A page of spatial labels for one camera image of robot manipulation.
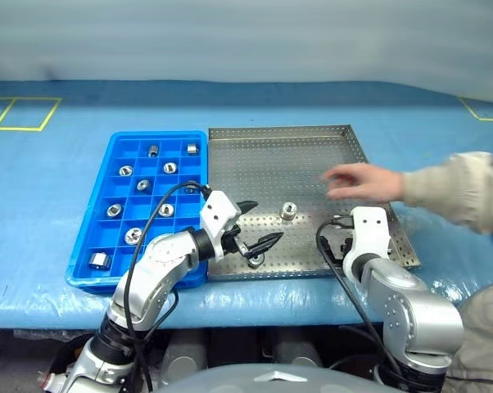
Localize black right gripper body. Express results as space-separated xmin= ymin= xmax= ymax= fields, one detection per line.
xmin=338 ymin=219 xmax=355 ymax=260

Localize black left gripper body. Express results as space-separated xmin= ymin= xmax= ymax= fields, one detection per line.
xmin=223 ymin=224 xmax=248 ymax=255

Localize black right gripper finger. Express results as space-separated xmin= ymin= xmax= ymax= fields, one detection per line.
xmin=323 ymin=244 xmax=343 ymax=267

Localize blue compartment tray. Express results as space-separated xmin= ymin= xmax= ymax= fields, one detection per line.
xmin=65 ymin=129 xmax=210 ymax=292

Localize bare person hand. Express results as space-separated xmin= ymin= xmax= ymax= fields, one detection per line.
xmin=322 ymin=162 xmax=405 ymax=204

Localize perforated metal tray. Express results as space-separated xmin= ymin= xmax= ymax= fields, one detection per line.
xmin=205 ymin=124 xmax=422 ymax=282

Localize grey rounded cylinder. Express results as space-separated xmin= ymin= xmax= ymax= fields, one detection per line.
xmin=273 ymin=341 xmax=323 ymax=368
xmin=162 ymin=331 xmax=209 ymax=382

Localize grey robot torso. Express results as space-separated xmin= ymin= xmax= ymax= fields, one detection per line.
xmin=154 ymin=364 xmax=403 ymax=393

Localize beige clothed person body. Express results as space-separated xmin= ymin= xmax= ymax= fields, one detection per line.
xmin=446 ymin=282 xmax=493 ymax=393

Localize blue plastic table cover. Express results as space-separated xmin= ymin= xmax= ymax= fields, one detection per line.
xmin=0 ymin=79 xmax=493 ymax=328

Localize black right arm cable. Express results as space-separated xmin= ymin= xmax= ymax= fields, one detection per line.
xmin=314 ymin=219 xmax=407 ymax=393

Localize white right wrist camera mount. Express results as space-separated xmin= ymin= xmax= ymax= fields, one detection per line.
xmin=342 ymin=206 xmax=391 ymax=279

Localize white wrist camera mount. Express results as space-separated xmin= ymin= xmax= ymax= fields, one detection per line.
xmin=342 ymin=206 xmax=391 ymax=279
xmin=199 ymin=190 xmax=242 ymax=261

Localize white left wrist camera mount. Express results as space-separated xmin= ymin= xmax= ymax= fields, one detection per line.
xmin=199 ymin=190 xmax=242 ymax=261

